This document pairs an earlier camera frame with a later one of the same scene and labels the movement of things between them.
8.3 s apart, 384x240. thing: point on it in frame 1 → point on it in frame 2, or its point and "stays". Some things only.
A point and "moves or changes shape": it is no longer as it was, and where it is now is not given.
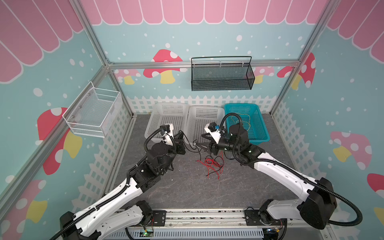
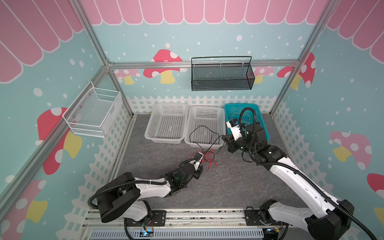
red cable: x=214 y=165 moves or changes shape
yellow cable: x=249 y=116 stays
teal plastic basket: x=251 y=119 stays
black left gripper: x=179 y=143 → x=198 y=173
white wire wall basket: x=95 y=112 stays
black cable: x=193 y=142 → x=208 y=128
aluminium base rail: x=225 y=224 stays
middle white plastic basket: x=199 y=117 stays
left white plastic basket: x=162 y=113 stays
